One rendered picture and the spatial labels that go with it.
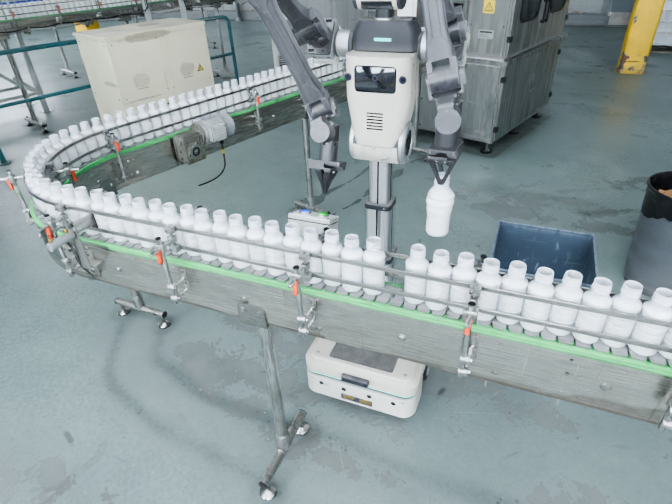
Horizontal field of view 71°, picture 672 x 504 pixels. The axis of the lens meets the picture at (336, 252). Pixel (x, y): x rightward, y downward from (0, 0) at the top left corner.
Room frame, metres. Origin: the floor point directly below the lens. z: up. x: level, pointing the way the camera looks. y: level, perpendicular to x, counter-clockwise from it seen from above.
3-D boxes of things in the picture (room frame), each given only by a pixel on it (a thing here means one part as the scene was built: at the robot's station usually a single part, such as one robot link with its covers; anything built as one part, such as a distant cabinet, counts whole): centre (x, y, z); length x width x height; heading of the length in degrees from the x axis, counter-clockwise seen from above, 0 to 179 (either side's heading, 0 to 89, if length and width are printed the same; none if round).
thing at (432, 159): (1.09, -0.28, 1.34); 0.07 x 0.07 x 0.09; 65
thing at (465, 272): (0.94, -0.32, 1.08); 0.06 x 0.06 x 0.17
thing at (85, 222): (1.35, 0.86, 0.96); 0.23 x 0.10 x 0.27; 157
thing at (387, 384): (1.69, -0.19, 0.24); 0.68 x 0.53 x 0.41; 157
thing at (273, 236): (1.14, 0.18, 1.08); 0.06 x 0.06 x 0.17
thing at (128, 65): (5.18, 1.84, 0.59); 1.10 x 0.62 x 1.18; 139
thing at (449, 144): (1.09, -0.28, 1.41); 0.10 x 0.07 x 0.07; 155
